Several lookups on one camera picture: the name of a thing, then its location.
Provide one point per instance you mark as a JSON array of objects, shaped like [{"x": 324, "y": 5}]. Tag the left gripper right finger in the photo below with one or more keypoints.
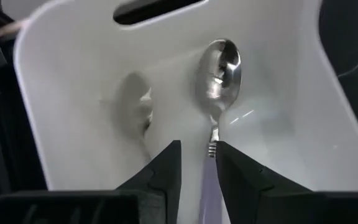
[{"x": 275, "y": 205}]

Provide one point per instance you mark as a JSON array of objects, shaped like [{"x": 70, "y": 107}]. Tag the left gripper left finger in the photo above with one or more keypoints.
[{"x": 73, "y": 208}]

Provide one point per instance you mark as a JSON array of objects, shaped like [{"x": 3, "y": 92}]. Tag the white plastic bin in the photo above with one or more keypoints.
[{"x": 73, "y": 93}]

